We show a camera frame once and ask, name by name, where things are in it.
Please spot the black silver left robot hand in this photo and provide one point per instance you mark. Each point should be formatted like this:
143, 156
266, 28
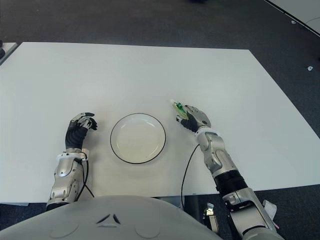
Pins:
75, 135

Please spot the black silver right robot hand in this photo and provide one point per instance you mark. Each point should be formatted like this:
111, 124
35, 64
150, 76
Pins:
198, 117

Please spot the green white toothpaste tube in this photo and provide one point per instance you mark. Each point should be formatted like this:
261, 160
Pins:
179, 107

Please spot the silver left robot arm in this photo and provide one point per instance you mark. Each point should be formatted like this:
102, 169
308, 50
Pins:
65, 175

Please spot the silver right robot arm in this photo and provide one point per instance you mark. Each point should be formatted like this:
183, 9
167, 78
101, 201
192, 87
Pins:
225, 170

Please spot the white plate with black rim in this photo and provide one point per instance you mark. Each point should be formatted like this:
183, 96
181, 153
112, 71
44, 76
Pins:
137, 138

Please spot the grey robot torso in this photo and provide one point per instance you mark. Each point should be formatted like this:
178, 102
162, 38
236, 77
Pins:
112, 220

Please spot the grey side table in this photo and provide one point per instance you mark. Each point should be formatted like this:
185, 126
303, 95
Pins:
8, 50

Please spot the white background table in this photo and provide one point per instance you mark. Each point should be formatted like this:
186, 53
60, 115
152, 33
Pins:
300, 12

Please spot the silver metal bracket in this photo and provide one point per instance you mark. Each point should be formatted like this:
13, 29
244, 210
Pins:
210, 215

